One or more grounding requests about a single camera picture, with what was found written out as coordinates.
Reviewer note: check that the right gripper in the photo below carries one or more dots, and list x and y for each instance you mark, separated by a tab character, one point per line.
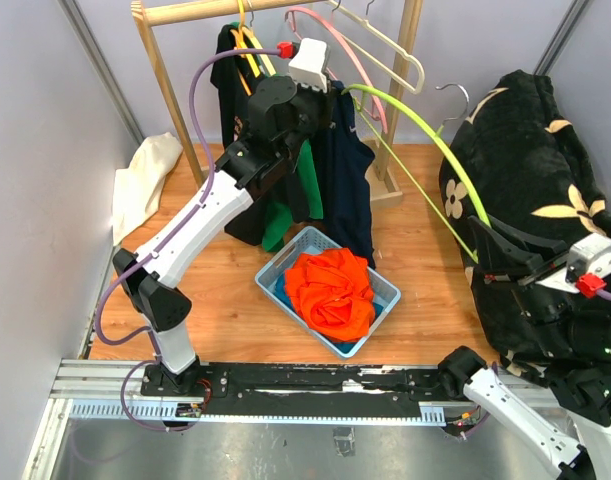
504	262

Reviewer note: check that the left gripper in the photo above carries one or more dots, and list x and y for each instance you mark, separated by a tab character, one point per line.
326	102

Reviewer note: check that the navy blue t shirt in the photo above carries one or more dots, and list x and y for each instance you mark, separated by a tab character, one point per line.
341	161

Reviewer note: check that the pink plastic hanger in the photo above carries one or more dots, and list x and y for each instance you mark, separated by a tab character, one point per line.
378	111

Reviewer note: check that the green t shirt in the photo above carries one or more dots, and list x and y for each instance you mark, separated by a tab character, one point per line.
305	185

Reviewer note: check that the orange t shirt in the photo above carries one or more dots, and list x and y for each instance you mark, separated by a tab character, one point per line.
332	294

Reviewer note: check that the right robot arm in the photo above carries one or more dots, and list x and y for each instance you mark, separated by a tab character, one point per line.
577	347

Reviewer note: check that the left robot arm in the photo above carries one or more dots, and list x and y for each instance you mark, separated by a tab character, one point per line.
151	275

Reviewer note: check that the black printed t shirt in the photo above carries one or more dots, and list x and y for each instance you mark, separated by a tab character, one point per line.
267	221

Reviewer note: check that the yellow hanger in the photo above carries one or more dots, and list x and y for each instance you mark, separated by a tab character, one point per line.
244	38

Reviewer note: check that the wooden clothes rack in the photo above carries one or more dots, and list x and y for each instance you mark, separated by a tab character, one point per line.
406	74

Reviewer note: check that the black floral blanket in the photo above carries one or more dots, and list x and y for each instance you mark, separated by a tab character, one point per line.
531	172

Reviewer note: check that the light blue plastic basket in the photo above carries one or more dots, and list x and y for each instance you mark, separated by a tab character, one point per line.
312	241

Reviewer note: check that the cream white cloth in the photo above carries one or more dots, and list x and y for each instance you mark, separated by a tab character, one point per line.
138	187

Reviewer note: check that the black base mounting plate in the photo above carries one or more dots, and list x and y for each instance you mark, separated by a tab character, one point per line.
306	392

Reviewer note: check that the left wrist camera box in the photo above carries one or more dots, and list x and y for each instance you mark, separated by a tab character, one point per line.
308	60

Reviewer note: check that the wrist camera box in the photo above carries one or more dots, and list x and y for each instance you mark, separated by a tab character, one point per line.
585	267
308	60

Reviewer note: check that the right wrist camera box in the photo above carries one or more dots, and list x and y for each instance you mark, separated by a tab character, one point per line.
585	267

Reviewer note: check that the aluminium rail frame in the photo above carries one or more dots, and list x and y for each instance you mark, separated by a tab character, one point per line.
90	389

